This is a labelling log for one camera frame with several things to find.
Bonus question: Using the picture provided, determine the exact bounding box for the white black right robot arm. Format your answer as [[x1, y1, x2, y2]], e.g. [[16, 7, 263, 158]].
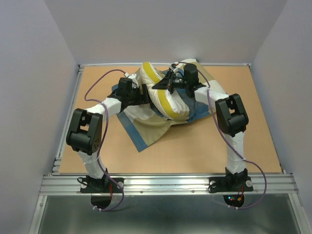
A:
[[153, 62, 253, 193]]

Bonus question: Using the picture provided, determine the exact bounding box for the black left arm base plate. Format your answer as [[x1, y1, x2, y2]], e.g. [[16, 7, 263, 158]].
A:
[[77, 176, 121, 194]]

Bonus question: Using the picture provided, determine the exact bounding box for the blue beige white plaid pillowcase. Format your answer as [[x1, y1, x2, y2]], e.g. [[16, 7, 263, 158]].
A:
[[117, 59, 226, 152]]

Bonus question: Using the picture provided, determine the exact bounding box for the white pillow yellow edge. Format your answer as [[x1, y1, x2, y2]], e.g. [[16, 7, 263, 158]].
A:
[[138, 62, 190, 121]]

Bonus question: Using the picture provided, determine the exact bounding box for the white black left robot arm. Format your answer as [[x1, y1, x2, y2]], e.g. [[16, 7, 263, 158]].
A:
[[66, 78, 150, 193]]

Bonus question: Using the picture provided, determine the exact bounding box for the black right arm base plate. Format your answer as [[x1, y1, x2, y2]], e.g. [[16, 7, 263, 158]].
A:
[[209, 176, 254, 193]]

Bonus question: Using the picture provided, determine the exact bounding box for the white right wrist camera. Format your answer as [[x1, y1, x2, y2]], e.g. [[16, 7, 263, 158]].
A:
[[169, 62, 179, 73]]

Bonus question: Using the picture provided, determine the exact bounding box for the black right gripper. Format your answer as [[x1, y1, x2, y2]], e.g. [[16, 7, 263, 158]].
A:
[[152, 71, 189, 95]]

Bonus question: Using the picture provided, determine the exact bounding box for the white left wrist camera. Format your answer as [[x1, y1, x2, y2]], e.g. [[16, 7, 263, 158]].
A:
[[128, 73, 138, 89]]

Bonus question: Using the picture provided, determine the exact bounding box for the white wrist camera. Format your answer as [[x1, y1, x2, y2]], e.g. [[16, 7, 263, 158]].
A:
[[128, 73, 138, 89], [169, 62, 179, 73]]

